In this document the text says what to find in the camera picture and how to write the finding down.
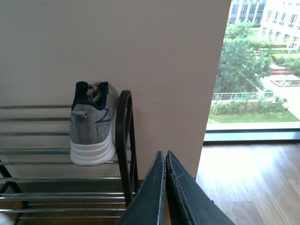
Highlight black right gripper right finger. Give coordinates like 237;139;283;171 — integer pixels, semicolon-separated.
166;151;234;225

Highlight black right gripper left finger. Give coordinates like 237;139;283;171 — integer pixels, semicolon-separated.
119;151;166;225

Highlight grey knit sneaker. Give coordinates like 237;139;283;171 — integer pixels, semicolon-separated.
69;81;119;166

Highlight black metal shoe rack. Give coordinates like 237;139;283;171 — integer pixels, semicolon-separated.
0;90;139;225

